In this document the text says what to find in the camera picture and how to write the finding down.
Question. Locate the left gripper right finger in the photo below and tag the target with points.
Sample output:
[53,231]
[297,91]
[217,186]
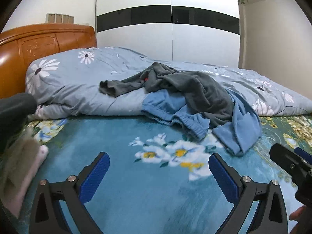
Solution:
[270,215]

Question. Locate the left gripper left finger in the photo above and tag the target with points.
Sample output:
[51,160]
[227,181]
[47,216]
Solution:
[47,215]

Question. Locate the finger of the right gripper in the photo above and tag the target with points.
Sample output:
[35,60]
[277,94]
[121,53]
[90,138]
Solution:
[305,155]

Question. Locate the dark grey sweatshirt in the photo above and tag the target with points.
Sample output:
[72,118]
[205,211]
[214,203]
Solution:
[202,93]

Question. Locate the folded grey pink clothes stack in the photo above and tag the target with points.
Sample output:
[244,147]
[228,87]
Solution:
[21,154]

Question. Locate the right hand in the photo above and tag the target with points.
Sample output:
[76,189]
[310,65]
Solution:
[296,215]

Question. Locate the blue pants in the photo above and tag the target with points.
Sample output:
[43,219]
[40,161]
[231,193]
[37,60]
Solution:
[238,135]

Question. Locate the teal floral blanket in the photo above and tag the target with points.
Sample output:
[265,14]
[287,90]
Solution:
[158,180]

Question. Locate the light blue floral duvet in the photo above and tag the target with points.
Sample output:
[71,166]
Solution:
[67,84]

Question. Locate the orange wooden headboard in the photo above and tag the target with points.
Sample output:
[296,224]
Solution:
[22,45]

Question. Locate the white black-striped wardrobe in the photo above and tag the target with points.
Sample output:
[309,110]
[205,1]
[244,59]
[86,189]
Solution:
[198,31]

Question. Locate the beige boxes on headboard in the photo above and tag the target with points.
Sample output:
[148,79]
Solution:
[59,18]

